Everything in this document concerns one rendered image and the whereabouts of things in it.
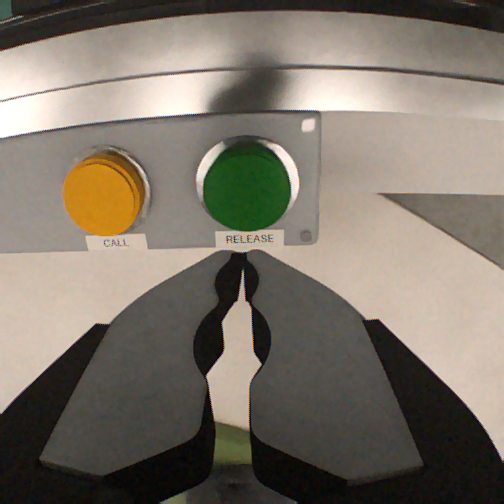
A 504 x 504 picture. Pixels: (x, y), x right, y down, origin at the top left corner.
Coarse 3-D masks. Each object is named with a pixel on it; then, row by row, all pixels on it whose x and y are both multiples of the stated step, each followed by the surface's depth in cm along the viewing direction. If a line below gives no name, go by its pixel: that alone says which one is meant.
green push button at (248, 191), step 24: (216, 168) 18; (240, 168) 18; (264, 168) 18; (216, 192) 18; (240, 192) 18; (264, 192) 18; (288, 192) 18; (216, 216) 19; (240, 216) 19; (264, 216) 19
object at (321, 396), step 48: (288, 288) 10; (288, 336) 8; (336, 336) 8; (288, 384) 7; (336, 384) 7; (384, 384) 7; (288, 432) 6; (336, 432) 6; (384, 432) 6; (288, 480) 6; (336, 480) 5
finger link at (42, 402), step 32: (64, 352) 8; (32, 384) 7; (64, 384) 7; (0, 416) 6; (32, 416) 6; (0, 448) 6; (32, 448) 6; (0, 480) 5; (32, 480) 5; (64, 480) 5; (96, 480) 6
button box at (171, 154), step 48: (0, 144) 18; (48, 144) 18; (96, 144) 18; (144, 144) 18; (192, 144) 18; (240, 144) 18; (288, 144) 18; (0, 192) 19; (48, 192) 20; (144, 192) 19; (192, 192) 20; (0, 240) 21; (48, 240) 21; (96, 240) 21; (144, 240) 21; (192, 240) 21; (240, 240) 21; (288, 240) 21
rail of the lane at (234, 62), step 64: (256, 0) 14; (320, 0) 14; (0, 64) 16; (64, 64) 16; (128, 64) 17; (192, 64) 17; (256, 64) 17; (320, 64) 17; (384, 64) 17; (448, 64) 17; (0, 128) 18
